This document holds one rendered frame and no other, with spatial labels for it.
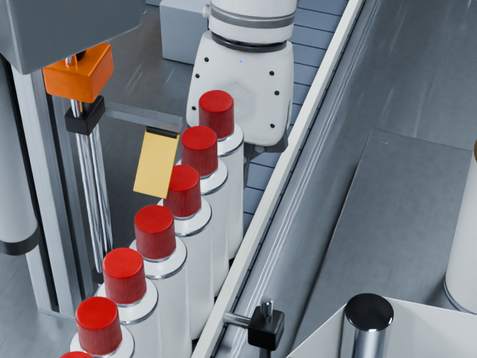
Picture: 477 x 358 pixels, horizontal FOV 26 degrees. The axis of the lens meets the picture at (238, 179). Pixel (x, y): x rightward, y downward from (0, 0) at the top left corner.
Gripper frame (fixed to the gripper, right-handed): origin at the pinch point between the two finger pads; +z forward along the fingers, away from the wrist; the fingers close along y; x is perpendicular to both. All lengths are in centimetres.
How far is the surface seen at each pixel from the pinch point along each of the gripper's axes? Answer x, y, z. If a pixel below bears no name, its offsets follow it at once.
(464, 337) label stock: -22.2, 26.5, -1.8
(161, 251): -24.2, 1.1, -3.7
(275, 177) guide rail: 4.5, 3.6, 1.4
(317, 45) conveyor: 32.4, 0.7, -5.1
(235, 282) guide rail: -9.8, 4.1, 6.6
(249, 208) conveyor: 3.7, 1.4, 5.4
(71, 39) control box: -36.1, -2.2, -24.9
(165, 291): -23.6, 1.5, 0.5
